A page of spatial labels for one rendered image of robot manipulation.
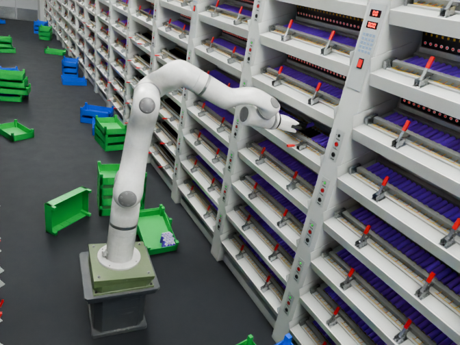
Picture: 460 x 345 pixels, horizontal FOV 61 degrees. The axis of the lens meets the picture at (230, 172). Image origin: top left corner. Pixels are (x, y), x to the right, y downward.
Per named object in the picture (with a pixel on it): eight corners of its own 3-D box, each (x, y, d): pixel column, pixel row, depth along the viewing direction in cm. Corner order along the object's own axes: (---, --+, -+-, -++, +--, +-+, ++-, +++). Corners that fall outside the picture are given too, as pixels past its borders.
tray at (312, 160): (320, 176, 159) (320, 156, 153) (245, 122, 205) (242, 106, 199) (359, 157, 165) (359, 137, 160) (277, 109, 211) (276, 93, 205)
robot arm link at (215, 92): (220, 59, 145) (283, 98, 157) (199, 83, 157) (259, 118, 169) (215, 75, 140) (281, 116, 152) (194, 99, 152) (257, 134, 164)
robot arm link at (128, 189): (140, 195, 173) (139, 215, 158) (112, 191, 169) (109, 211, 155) (164, 85, 154) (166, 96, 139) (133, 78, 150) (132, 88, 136)
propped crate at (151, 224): (176, 250, 246) (179, 242, 241) (145, 256, 236) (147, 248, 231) (161, 213, 264) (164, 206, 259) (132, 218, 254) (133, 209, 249)
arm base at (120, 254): (103, 274, 166) (107, 237, 159) (92, 247, 181) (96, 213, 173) (146, 266, 177) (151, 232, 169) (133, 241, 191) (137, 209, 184)
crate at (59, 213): (45, 231, 242) (55, 236, 239) (44, 203, 233) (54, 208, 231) (82, 211, 267) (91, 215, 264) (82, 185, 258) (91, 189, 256)
